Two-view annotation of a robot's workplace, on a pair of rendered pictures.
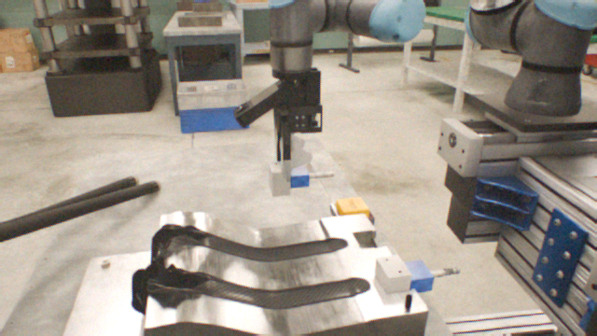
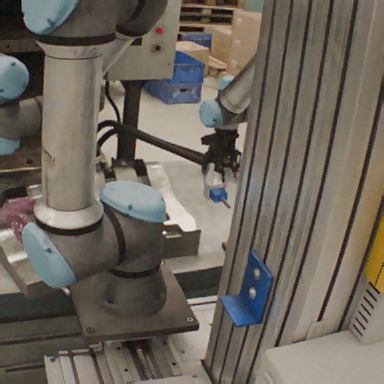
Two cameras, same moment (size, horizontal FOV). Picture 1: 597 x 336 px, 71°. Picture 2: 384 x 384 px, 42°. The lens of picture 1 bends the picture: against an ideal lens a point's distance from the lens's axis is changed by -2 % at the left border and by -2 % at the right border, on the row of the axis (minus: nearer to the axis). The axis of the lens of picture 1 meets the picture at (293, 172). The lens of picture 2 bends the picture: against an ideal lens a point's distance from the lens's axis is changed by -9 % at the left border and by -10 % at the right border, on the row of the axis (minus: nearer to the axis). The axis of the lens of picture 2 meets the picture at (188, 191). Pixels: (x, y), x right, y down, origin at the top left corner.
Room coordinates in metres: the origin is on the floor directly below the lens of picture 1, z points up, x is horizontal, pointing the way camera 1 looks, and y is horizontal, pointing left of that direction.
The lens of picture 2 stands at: (0.30, -1.43, 1.71)
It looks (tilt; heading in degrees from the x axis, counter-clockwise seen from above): 27 degrees down; 75
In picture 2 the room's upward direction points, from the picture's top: 7 degrees clockwise
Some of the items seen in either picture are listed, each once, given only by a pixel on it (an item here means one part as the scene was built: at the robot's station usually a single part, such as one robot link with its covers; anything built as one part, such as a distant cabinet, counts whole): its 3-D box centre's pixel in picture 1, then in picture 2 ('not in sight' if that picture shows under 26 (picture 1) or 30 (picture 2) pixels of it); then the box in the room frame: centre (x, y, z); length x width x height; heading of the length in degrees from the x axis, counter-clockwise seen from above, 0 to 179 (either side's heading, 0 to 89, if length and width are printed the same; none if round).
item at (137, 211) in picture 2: not in sight; (128, 223); (0.42, -0.62, 1.20); 0.13 x 0.12 x 0.14; 33
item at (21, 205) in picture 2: not in sight; (30, 214); (0.19, -0.07, 0.90); 0.26 x 0.18 x 0.08; 119
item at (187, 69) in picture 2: not in sight; (174, 66); (1.39, 3.86, 0.32); 0.60 x 0.41 x 0.22; 107
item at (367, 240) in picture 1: (367, 248); (171, 233); (0.61, -0.13, 0.87); 0.05 x 0.05 x 0.04; 11
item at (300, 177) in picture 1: (302, 176); (219, 196); (0.77, -0.02, 0.93); 0.13 x 0.05 x 0.05; 101
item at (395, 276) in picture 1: (420, 275); not in sight; (0.51, -0.19, 0.89); 0.13 x 0.05 x 0.05; 101
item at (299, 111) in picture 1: (295, 101); (224, 146); (0.77, 0.00, 1.09); 0.09 x 0.08 x 0.12; 101
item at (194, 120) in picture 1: (214, 113); not in sight; (3.72, 0.72, 0.11); 0.61 x 0.41 x 0.22; 101
